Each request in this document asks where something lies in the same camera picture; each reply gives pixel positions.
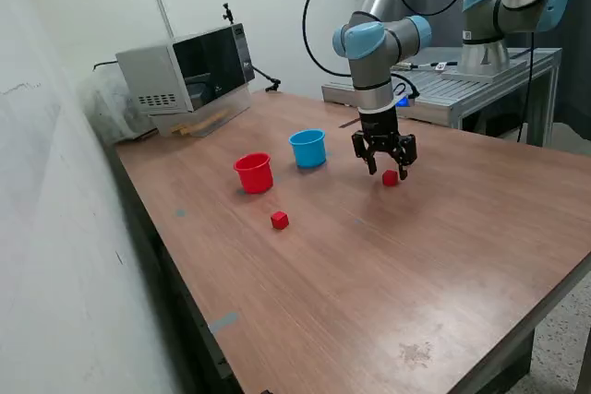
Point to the red cube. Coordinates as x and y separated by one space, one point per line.
279 221
389 178

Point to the wrist camera box blue light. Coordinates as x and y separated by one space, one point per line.
404 101

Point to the blue plastic cup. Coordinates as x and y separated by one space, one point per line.
308 154

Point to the small black camera mount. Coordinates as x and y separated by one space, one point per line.
226 13

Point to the dark metal strip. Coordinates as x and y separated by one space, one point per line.
350 123

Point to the aluminium robot mounting table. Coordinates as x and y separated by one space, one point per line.
438 89

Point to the grey plastic bag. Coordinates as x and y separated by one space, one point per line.
106 108

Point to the dark grey curtain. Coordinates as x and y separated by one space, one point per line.
443 29

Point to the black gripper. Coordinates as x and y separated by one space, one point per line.
378 126

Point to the silver microwave oven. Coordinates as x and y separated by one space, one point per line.
152 75

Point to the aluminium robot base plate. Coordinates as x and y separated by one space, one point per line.
466 75

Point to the silver blue UR5e robot arm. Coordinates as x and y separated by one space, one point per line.
369 71

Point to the thin white rod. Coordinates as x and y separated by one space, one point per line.
165 18

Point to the red plastic cup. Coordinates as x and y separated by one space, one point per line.
254 179

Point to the long grey tape strip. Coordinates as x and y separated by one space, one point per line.
224 322

